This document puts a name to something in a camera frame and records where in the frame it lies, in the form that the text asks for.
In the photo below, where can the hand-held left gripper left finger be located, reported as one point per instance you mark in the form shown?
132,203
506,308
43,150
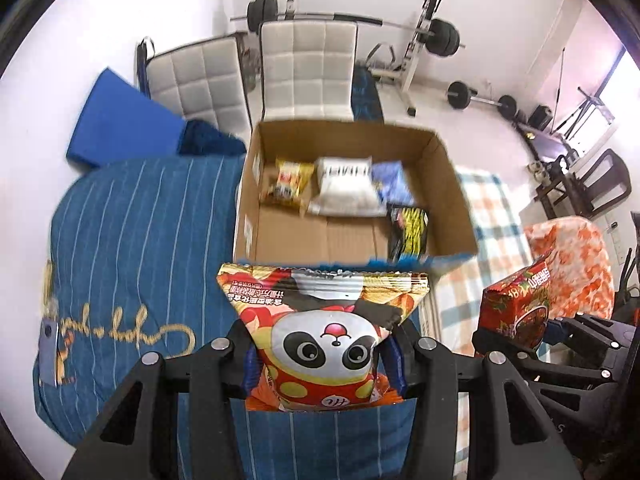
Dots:
250,367

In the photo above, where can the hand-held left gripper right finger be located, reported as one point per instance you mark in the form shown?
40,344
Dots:
395,367

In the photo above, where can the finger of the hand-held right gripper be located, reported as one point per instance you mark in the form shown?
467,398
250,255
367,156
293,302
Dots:
565,372
554,334

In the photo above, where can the red noodle packet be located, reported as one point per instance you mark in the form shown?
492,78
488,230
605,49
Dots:
515,300

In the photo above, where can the red panda snack packet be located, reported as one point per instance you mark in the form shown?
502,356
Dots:
325,350

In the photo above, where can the black wipes packet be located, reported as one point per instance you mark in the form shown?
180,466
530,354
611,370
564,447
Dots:
407,230

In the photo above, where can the cardboard box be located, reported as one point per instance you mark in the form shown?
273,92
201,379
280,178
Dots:
345,235

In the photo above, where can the blue plastic packet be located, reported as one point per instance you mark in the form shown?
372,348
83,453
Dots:
392,182

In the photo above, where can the white plastic packet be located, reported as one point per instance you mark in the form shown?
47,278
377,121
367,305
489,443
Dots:
345,185

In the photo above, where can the yellow panda snack packet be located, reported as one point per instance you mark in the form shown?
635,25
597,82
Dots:
290,180

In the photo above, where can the plaid bed sheet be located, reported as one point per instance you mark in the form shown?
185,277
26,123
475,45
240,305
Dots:
495,220

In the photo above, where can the pair of white shoes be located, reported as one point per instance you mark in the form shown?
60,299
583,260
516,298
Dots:
539,170

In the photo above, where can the blue striped blanket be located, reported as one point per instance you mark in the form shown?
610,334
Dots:
140,240

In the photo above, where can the dark wooden chair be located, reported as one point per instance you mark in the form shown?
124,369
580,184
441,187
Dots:
610,175

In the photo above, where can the black speaker box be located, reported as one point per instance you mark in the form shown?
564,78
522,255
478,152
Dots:
540,116

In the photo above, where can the dark blue knit cloth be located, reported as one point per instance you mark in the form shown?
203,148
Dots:
210,140

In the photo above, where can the black stand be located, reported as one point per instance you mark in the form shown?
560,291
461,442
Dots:
595,102

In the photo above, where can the short barbell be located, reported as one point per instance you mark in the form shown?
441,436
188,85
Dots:
459,94

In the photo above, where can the window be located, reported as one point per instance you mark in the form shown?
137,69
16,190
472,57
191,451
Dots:
617,75

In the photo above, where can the black weight bench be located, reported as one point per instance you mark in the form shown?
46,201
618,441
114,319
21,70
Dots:
367,100

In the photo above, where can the white quilted chair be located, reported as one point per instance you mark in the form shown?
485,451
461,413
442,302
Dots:
200,85
305,70

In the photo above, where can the barbell on rack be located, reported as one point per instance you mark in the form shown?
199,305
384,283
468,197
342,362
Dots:
415,60

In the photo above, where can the long barbell with plates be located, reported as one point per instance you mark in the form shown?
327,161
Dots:
345,19

